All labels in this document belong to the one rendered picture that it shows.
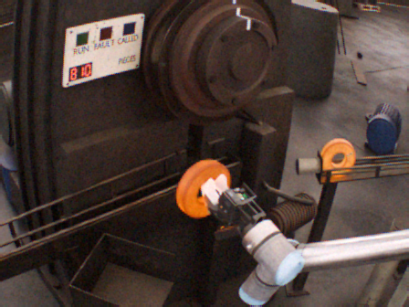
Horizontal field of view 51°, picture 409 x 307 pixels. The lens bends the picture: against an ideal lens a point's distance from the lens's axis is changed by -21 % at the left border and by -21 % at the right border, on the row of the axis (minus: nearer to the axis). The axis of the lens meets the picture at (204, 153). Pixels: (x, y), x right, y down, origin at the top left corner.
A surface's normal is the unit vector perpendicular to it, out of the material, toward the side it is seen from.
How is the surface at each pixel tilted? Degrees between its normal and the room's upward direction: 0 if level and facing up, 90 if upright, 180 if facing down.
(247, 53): 90
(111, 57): 90
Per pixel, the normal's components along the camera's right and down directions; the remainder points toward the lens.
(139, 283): 0.06, -0.83
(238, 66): 0.63, 0.42
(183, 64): -0.41, 0.43
